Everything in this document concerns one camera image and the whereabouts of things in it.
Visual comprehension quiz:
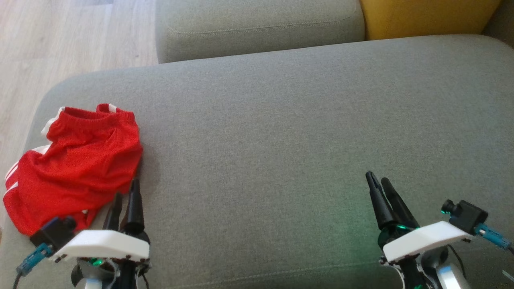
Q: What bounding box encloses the red shirt with white sleeves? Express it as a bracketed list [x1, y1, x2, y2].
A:
[3, 145, 139, 236]

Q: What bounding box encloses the left camera cable blue connector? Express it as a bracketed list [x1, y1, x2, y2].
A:
[14, 242, 53, 289]

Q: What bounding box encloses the grey sofa back cushion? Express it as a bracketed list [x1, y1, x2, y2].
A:
[155, 0, 366, 64]

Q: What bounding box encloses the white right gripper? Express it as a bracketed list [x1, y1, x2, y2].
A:
[365, 171, 473, 264]

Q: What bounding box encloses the large grey sofa seat cushion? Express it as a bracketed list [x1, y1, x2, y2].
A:
[0, 34, 514, 289]

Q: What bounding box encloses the camera cable blue connector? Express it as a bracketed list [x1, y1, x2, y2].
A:
[474, 224, 514, 254]
[14, 242, 53, 289]

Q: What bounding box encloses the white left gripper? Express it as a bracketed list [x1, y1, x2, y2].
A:
[49, 179, 151, 267]

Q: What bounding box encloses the right camera cable blue connector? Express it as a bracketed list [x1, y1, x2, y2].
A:
[474, 224, 514, 254]

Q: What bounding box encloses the yellow sofa cushion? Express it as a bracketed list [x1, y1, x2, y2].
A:
[359, 0, 502, 41]

